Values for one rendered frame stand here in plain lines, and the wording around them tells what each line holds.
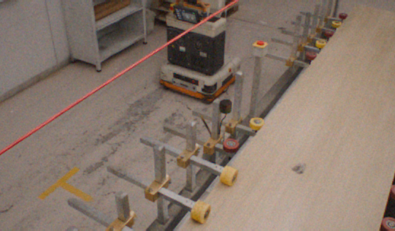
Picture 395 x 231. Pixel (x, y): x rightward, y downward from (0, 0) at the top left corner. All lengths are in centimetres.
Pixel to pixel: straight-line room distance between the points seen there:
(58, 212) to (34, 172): 52
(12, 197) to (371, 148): 251
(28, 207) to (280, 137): 191
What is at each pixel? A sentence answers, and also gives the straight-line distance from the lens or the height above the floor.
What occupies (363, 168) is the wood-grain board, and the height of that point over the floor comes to 90.
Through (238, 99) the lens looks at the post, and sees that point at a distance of 226.
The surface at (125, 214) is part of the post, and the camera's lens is 160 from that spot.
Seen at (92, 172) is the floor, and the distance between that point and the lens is 330.
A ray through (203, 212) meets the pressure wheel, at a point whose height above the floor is 97.
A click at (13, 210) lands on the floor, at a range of 319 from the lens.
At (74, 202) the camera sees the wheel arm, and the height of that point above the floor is 96.
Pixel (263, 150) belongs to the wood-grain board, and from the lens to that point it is 206.
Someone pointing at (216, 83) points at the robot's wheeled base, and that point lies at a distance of 391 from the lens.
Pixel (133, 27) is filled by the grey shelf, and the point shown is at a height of 18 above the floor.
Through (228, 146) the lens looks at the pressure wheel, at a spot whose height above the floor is 91.
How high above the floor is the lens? 221
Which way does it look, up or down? 35 degrees down
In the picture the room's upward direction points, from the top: 1 degrees clockwise
